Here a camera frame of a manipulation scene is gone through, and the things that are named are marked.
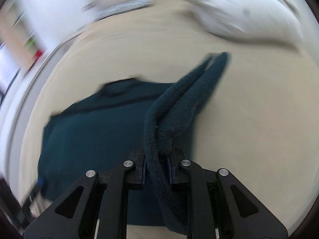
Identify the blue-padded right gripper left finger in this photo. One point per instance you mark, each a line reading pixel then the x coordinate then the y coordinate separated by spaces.
pixel 138 176

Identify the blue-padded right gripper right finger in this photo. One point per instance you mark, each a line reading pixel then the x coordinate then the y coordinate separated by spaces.
pixel 176 173

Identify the dark green knit sweater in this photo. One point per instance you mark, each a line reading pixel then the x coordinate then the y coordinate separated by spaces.
pixel 102 130

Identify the beige bed sheet mattress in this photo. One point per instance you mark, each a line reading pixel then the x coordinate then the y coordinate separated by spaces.
pixel 261 123

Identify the red box on shelf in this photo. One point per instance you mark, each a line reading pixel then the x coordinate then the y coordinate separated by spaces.
pixel 37 54

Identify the zebra print pillow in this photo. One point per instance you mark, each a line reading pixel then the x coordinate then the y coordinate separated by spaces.
pixel 123 8

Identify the green item on shelf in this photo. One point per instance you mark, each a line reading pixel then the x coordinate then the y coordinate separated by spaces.
pixel 29 43

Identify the white duvet pile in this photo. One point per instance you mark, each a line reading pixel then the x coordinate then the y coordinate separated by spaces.
pixel 249 21

